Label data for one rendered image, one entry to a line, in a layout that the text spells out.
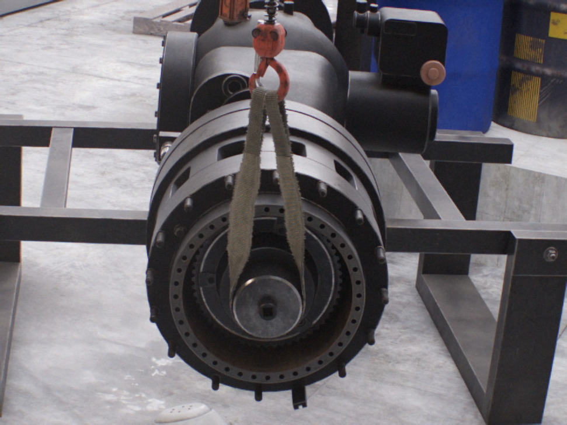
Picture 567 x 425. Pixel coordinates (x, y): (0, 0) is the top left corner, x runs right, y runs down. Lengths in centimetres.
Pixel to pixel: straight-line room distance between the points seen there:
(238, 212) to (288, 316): 24
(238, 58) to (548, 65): 216
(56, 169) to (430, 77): 121
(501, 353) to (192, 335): 148
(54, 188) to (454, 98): 206
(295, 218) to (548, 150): 305
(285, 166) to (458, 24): 290
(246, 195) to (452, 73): 291
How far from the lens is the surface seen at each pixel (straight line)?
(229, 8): 285
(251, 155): 267
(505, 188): 541
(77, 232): 387
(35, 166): 636
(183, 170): 304
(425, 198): 428
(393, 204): 558
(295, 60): 396
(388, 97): 420
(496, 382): 416
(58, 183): 415
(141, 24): 927
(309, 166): 286
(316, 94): 371
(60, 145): 453
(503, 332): 409
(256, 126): 264
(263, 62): 261
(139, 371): 438
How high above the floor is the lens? 195
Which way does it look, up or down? 19 degrees down
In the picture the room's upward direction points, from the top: 5 degrees clockwise
